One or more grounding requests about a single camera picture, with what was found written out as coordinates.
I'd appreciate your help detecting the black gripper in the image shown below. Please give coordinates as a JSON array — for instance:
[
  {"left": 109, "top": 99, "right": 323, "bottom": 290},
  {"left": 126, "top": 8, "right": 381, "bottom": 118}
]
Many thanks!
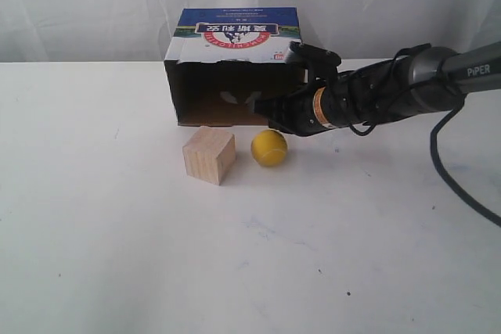
[{"left": 247, "top": 85, "right": 344, "bottom": 137}]

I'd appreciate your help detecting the yellow tennis ball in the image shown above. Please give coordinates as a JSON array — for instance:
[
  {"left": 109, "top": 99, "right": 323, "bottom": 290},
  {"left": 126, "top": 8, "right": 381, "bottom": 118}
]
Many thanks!
[{"left": 250, "top": 129, "right": 288, "bottom": 167}]

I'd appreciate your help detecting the light wooden cube block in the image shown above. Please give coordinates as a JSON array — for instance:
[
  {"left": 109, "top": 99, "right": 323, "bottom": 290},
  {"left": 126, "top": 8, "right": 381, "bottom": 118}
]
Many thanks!
[{"left": 182, "top": 126, "right": 236, "bottom": 185}]

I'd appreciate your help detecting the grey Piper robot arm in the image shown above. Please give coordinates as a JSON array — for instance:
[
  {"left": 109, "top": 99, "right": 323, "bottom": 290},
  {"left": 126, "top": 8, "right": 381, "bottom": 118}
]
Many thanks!
[{"left": 250, "top": 41, "right": 500, "bottom": 137}]

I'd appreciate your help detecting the blue white cardboard box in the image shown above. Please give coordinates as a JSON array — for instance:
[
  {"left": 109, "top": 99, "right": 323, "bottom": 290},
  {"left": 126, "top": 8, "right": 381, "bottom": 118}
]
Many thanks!
[{"left": 164, "top": 7, "right": 305, "bottom": 127}]

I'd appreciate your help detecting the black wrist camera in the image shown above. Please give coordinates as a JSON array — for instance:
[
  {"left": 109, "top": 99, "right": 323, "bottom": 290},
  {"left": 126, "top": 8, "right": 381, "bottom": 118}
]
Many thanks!
[{"left": 284, "top": 41, "right": 341, "bottom": 78}]

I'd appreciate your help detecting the black thin cable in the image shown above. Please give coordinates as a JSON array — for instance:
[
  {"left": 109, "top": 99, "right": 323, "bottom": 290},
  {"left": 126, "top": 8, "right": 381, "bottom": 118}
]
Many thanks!
[{"left": 303, "top": 43, "right": 467, "bottom": 137}]

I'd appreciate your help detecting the black thick cable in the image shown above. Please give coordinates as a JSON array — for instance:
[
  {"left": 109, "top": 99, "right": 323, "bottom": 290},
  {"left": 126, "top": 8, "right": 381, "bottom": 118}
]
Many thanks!
[{"left": 429, "top": 105, "right": 501, "bottom": 228}]

